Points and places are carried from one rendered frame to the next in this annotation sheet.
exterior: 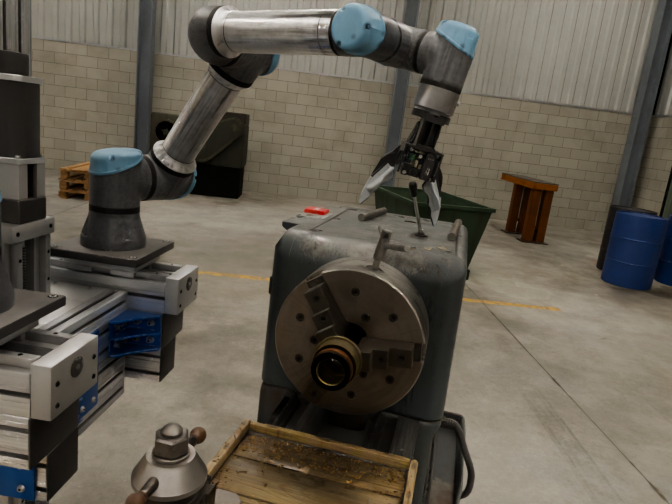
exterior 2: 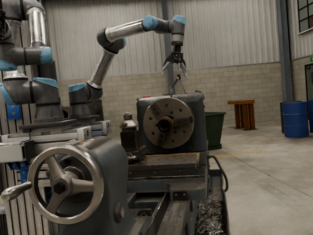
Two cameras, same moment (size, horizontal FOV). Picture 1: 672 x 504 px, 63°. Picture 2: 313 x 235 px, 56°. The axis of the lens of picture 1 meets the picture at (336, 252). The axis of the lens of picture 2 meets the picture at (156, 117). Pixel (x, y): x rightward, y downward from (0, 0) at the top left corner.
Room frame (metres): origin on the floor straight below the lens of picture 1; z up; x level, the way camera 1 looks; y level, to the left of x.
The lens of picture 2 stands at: (-0.72, 0.05, 1.22)
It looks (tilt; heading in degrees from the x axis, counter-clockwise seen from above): 3 degrees down; 359
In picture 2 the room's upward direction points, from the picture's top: 5 degrees counter-clockwise
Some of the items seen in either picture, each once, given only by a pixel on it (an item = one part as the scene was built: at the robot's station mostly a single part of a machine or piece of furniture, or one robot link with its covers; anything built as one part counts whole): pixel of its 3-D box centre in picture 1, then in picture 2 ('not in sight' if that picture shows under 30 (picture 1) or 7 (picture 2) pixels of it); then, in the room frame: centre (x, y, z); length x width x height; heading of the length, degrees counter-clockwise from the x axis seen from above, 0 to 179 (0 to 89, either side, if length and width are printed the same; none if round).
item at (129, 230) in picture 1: (114, 224); (78, 109); (1.32, 0.55, 1.21); 0.15 x 0.15 x 0.10
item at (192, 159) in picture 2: not in sight; (146, 166); (0.51, 0.09, 0.95); 0.43 x 0.17 x 0.05; 78
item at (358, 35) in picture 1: (271, 32); (124, 31); (1.08, 0.17, 1.66); 0.49 x 0.11 x 0.12; 58
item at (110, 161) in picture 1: (118, 176); (78, 93); (1.32, 0.54, 1.33); 0.13 x 0.12 x 0.14; 148
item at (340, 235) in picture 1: (374, 293); (174, 120); (1.51, -0.12, 1.06); 0.59 x 0.48 x 0.39; 168
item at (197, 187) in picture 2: not in sight; (148, 181); (0.46, 0.08, 0.90); 0.47 x 0.30 x 0.06; 78
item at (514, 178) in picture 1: (522, 206); (241, 114); (9.78, -3.18, 0.50); 1.61 x 0.44 x 1.00; 4
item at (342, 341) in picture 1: (336, 362); (165, 124); (0.96, -0.03, 1.08); 0.09 x 0.09 x 0.09; 78
